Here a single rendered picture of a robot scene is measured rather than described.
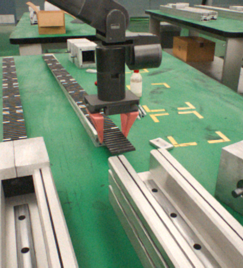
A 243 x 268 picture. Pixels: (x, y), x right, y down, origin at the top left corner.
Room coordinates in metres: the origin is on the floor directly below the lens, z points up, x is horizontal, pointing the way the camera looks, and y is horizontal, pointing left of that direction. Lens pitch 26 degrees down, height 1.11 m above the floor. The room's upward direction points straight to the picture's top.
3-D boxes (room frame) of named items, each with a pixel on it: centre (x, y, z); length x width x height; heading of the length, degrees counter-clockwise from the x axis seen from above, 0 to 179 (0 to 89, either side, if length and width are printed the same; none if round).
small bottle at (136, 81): (0.99, -0.04, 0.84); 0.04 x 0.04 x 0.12
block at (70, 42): (1.53, 0.22, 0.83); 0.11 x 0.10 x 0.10; 110
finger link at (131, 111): (0.63, 0.01, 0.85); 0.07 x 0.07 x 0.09; 19
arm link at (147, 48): (0.64, -0.01, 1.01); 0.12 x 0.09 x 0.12; 109
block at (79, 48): (1.42, 0.17, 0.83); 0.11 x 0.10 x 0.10; 108
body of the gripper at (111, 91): (0.62, 0.02, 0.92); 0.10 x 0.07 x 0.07; 109
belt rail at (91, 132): (1.10, 0.20, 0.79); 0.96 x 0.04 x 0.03; 19
